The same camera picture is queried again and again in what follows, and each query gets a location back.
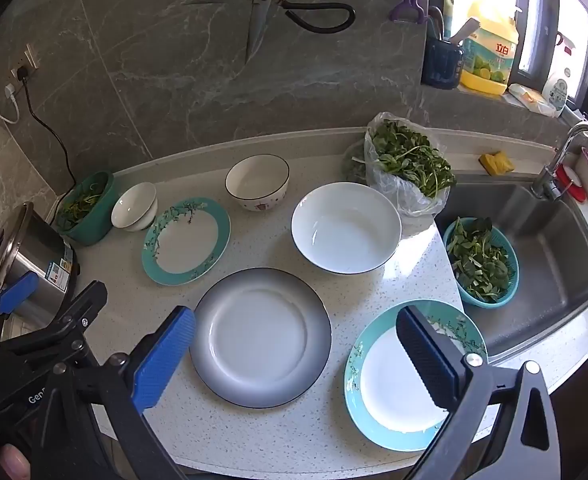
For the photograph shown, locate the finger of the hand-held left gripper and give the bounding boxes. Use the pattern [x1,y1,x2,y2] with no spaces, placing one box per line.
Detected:
[0,271,40,341]
[0,280,109,376]

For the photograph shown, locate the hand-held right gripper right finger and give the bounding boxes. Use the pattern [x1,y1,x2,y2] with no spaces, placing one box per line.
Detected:
[395,304,562,480]

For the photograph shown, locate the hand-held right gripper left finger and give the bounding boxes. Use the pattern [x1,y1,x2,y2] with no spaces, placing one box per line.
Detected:
[73,305,197,480]

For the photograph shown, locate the large teal rim plate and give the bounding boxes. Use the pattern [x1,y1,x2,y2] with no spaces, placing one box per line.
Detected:
[344,299,488,452]

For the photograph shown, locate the grey rim white plate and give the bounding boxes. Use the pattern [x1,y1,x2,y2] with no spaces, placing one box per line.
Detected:
[189,267,333,408]

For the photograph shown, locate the small white bowl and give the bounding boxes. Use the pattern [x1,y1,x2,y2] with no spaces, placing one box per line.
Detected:
[111,182,159,232]

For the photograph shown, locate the small teal rim plate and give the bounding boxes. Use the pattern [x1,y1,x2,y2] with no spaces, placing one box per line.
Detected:
[141,197,231,287]

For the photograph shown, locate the large white bowl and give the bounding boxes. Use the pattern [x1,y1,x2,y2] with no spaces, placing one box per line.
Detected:
[291,181,403,276]

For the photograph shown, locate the dark rim printed bowl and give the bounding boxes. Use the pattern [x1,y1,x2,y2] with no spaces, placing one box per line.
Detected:
[225,154,291,212]

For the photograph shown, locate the person's left hand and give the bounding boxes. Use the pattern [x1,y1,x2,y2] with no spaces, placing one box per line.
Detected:
[0,447,30,480]

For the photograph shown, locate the stainless steel electric cooker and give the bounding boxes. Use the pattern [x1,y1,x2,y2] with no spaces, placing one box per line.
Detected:
[0,201,82,328]

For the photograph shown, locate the green plastic bowl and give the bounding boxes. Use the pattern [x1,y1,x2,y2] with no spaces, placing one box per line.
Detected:
[55,171,115,247]

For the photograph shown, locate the teal plastic basket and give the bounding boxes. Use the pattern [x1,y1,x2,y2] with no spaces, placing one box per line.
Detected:
[442,216,520,309]

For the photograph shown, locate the leafy greens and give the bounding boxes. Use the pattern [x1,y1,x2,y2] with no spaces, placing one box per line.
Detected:
[59,180,107,226]
[446,217,517,297]

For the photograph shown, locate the stainless steel sink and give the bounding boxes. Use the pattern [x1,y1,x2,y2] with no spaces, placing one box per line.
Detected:
[434,175,588,361]

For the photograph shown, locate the clear bag of leafy greens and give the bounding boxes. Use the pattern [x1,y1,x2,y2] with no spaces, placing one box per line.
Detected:
[365,111,457,218]

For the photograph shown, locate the yellow sponge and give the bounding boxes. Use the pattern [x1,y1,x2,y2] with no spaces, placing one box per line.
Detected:
[478,150,514,176]

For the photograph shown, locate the red plastic holder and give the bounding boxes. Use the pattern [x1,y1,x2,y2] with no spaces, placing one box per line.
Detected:
[556,162,587,203]

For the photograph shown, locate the chrome faucet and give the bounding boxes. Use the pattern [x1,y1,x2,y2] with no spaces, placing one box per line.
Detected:
[531,121,588,211]

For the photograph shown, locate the white plastic packet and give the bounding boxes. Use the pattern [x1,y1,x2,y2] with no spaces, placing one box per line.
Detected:
[508,83,557,116]

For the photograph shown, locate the dark blue utensil cup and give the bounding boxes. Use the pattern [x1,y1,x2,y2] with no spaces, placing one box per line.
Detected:
[420,35,465,90]

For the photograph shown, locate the white pump bottle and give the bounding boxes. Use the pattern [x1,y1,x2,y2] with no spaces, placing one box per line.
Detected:
[541,32,582,118]

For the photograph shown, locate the white utensil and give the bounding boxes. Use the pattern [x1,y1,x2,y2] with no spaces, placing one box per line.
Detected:
[448,16,482,43]

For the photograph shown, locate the kitchen scissors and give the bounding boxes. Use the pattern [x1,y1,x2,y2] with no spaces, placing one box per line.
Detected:
[183,0,357,66]

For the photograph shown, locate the window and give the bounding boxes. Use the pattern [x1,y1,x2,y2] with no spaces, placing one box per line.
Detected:
[444,0,588,111]

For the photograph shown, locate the black power cable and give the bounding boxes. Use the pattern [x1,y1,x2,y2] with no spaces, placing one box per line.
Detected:
[15,66,77,193]

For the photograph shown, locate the wall power outlet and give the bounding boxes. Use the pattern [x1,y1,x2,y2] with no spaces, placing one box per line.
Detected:
[10,42,41,81]

